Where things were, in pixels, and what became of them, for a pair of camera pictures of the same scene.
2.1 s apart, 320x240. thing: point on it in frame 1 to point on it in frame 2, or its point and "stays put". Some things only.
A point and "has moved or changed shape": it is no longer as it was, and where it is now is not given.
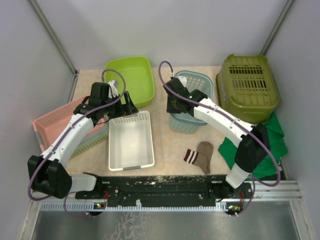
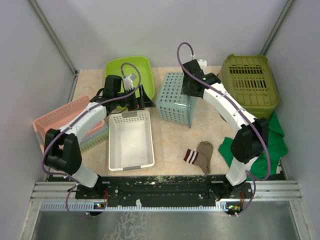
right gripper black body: [171, 107] to [186, 89]
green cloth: [267, 168] stays put
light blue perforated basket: [185, 123] has moved or changed shape
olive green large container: [246, 86] stays put
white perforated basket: [130, 141] stays put
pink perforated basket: [46, 127] stays put
